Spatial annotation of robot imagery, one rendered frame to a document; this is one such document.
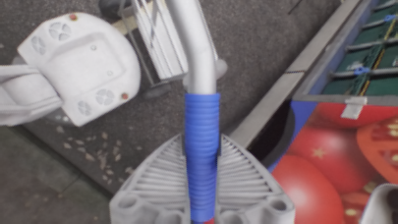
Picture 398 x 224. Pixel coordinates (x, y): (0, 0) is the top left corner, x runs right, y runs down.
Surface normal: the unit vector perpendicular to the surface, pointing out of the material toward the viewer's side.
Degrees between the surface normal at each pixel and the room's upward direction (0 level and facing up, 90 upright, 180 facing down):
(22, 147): 0
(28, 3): 0
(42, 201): 9
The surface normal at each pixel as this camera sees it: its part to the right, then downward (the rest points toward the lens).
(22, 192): 0.53, -0.05
